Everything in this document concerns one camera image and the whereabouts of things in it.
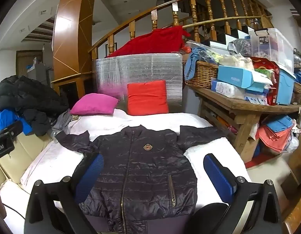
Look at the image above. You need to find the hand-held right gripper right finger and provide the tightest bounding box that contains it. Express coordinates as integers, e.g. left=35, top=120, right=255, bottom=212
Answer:
left=203, top=153, right=286, bottom=234

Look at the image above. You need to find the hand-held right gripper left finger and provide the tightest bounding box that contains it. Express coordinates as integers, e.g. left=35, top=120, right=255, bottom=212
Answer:
left=25, top=153, right=105, bottom=234

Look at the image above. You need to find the dark puffer jacket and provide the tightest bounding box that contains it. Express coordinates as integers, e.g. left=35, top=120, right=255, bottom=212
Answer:
left=55, top=125, right=229, bottom=234

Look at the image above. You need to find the blue jacket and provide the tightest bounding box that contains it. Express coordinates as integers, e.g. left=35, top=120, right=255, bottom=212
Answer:
left=0, top=109, right=34, bottom=136

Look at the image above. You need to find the cream leather sofa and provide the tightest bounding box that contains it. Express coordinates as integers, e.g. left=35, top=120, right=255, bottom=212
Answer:
left=0, top=133, right=55, bottom=193

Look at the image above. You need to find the black garment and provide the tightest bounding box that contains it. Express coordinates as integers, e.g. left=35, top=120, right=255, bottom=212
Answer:
left=23, top=108, right=52, bottom=137

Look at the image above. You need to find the black puffer coat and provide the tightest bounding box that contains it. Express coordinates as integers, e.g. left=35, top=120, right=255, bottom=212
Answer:
left=0, top=75, right=69, bottom=117

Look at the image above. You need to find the grey garment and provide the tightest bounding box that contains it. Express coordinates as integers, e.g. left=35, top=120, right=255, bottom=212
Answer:
left=50, top=110, right=73, bottom=137

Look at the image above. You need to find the stack of folded cloths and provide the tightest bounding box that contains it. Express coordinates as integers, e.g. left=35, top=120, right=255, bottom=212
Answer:
left=258, top=116, right=297, bottom=153

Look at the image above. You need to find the pink pillow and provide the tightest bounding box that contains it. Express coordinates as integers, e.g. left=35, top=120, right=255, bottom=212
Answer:
left=69, top=93, right=119, bottom=116

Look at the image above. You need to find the wooden table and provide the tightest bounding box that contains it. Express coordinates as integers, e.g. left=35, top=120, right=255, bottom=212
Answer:
left=186, top=82, right=301, bottom=162

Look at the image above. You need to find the white textured blanket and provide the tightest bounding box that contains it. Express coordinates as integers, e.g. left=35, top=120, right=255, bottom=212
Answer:
left=0, top=108, right=253, bottom=234

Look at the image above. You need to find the wooden door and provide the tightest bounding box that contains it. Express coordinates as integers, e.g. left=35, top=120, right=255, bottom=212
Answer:
left=16, top=50, right=43, bottom=65

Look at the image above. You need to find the white printed tissue pack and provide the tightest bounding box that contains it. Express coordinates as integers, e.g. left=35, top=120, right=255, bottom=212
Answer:
left=211, top=80, right=246, bottom=100

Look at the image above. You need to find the wooden cabinet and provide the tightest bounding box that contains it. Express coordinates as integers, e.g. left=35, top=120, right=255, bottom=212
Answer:
left=51, top=73, right=94, bottom=98

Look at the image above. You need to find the red pillow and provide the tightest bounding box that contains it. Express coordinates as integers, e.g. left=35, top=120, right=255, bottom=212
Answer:
left=127, top=80, right=169, bottom=116

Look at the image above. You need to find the blue cardboard box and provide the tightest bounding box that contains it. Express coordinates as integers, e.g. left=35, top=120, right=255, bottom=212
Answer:
left=217, top=65, right=255, bottom=88

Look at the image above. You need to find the wicker basket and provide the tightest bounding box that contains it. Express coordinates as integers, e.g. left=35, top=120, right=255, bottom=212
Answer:
left=183, top=60, right=219, bottom=89

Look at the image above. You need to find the light blue plastic bin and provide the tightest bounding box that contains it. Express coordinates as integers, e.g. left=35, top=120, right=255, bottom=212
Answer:
left=277, top=68, right=297, bottom=105

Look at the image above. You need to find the white plastic bag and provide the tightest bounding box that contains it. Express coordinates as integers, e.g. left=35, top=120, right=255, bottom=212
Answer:
left=219, top=54, right=254, bottom=71

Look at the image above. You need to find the light blue cloth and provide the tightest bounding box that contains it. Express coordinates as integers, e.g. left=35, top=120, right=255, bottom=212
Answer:
left=185, top=47, right=209, bottom=81

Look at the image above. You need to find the silver foil insulation mat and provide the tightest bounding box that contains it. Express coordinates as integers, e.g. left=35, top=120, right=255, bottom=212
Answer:
left=92, top=52, right=184, bottom=114

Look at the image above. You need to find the red gift bag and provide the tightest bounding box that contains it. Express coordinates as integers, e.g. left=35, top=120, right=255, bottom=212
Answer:
left=250, top=57, right=280, bottom=106

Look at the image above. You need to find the wooden column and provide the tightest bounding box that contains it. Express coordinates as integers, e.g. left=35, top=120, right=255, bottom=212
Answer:
left=52, top=0, right=99, bottom=83

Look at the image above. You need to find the dark patterned plastic bag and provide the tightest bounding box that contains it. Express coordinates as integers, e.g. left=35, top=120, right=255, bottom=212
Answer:
left=228, top=38, right=252, bottom=56

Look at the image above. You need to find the clear plastic storage box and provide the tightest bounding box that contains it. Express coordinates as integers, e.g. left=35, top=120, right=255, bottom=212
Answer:
left=250, top=28, right=296, bottom=74

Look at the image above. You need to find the red cloth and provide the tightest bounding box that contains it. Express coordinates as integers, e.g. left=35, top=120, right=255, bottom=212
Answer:
left=105, top=26, right=190, bottom=58

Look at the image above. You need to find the wooden stair railing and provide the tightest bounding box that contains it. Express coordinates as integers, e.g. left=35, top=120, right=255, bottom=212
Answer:
left=88, top=0, right=275, bottom=60

